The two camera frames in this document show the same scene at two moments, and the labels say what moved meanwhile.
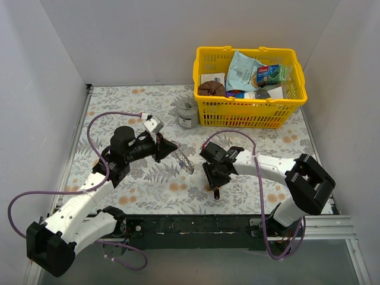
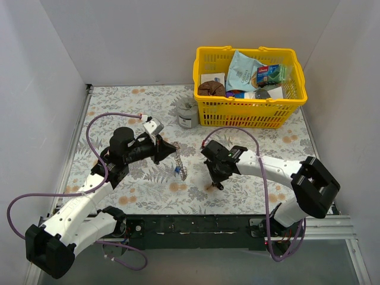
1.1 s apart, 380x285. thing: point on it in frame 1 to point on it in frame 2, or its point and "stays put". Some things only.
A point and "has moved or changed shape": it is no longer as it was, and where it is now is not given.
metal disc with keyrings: x=185 y=164 has moved or changed shape
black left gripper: x=158 y=147 stays put
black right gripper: x=212 y=178 stays put
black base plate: x=238 y=233 stays put
